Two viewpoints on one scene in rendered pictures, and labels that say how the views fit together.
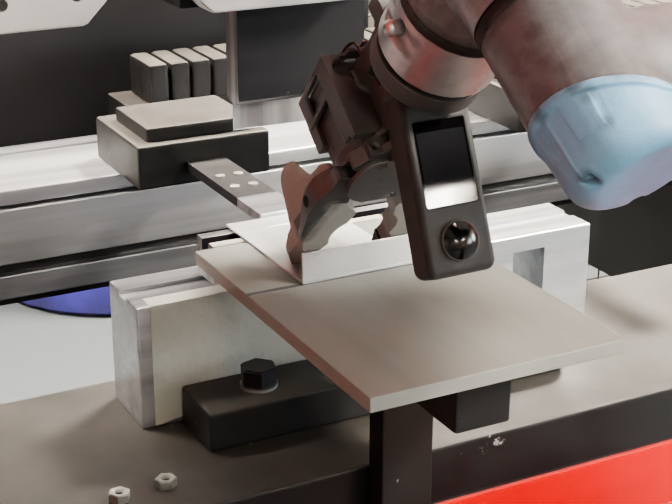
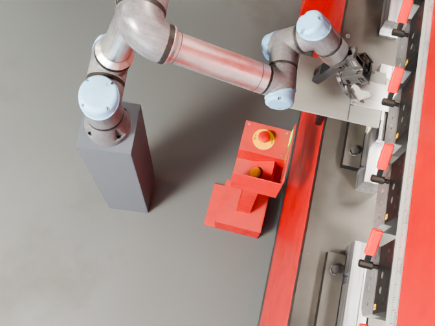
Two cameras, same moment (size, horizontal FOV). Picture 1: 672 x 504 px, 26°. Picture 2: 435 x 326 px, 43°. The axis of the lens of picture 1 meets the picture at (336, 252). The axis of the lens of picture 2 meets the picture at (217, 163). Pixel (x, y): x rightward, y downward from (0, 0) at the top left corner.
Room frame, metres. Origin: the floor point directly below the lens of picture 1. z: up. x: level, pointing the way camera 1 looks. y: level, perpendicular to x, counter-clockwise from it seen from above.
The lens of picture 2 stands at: (1.05, -0.88, 2.45)
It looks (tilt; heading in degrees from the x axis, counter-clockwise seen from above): 71 degrees down; 123
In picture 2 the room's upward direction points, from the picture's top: 8 degrees clockwise
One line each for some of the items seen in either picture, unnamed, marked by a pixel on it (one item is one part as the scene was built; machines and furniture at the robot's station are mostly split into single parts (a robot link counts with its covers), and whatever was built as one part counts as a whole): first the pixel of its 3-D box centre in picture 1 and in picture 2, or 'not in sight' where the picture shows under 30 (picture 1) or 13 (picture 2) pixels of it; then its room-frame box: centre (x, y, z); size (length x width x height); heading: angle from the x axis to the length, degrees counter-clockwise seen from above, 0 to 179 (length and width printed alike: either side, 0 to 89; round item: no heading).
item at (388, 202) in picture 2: not in sight; (405, 196); (1.20, -0.31, 1.26); 0.15 x 0.09 x 0.17; 117
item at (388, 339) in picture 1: (394, 298); (338, 90); (0.89, -0.04, 1.00); 0.26 x 0.18 x 0.01; 27
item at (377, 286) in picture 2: not in sight; (395, 283); (1.29, -0.48, 1.26); 0.15 x 0.09 x 0.17; 117
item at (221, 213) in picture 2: not in sight; (236, 207); (0.79, -0.27, 0.06); 0.25 x 0.20 x 0.12; 26
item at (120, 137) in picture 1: (214, 159); not in sight; (1.16, 0.10, 1.01); 0.26 x 0.12 x 0.05; 27
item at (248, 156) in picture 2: not in sight; (262, 156); (0.82, -0.26, 0.75); 0.20 x 0.16 x 0.18; 116
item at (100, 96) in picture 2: not in sight; (101, 100); (0.37, -0.51, 0.94); 0.13 x 0.12 x 0.14; 123
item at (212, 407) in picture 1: (380, 376); (356, 123); (0.99, -0.03, 0.89); 0.30 x 0.05 x 0.03; 117
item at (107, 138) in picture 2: not in sight; (106, 118); (0.38, -0.51, 0.82); 0.15 x 0.15 x 0.10
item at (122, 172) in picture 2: not in sight; (122, 163); (0.38, -0.51, 0.39); 0.18 x 0.18 x 0.78; 33
